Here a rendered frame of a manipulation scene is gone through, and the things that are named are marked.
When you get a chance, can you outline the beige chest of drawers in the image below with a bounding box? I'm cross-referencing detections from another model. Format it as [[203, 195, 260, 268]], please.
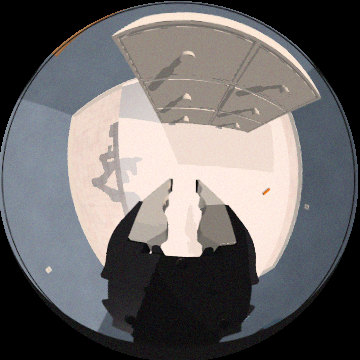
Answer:
[[111, 13, 321, 133]]

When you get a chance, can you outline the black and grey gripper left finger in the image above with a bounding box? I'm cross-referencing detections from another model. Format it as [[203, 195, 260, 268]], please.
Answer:
[[101, 178, 173, 280]]

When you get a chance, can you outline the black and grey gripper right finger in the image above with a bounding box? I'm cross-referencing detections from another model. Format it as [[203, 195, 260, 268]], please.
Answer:
[[195, 179, 259, 285]]

